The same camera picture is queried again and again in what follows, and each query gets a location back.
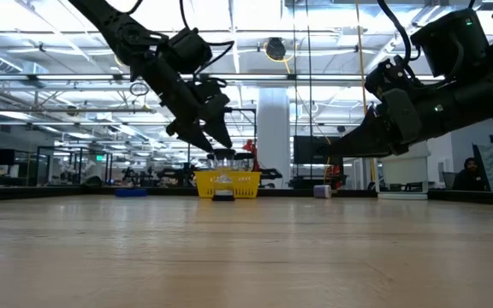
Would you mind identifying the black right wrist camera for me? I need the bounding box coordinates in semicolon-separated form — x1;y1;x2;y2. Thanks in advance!
364;55;423;99

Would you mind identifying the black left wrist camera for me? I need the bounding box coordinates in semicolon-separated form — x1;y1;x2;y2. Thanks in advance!
188;76;232;119

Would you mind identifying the white cup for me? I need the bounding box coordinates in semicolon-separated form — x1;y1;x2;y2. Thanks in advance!
377;140;431;201

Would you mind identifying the black metal table frame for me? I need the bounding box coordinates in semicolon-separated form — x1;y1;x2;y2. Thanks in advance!
0;186;493;203

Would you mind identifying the black ceiling cable reel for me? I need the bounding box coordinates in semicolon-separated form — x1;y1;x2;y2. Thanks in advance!
265;37;288;61

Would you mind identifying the person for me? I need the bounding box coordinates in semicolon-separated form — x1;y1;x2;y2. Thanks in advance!
451;157;487;193

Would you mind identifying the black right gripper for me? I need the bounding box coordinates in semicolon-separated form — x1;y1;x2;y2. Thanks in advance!
329;86;466;158

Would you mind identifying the large hourglass white sand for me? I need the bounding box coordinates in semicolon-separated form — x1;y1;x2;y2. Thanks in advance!
211;148;236;203

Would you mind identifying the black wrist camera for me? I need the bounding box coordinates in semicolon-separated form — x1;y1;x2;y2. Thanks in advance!
188;76;232;119
364;55;423;99

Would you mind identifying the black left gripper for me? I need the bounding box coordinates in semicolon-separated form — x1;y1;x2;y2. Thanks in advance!
136;52;235;154

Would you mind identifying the yellow plastic basket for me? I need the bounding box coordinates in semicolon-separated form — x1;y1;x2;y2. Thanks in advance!
193;169;263;199

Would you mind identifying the grey hanging banner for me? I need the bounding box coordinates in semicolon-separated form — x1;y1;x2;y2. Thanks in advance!
472;143;493;192

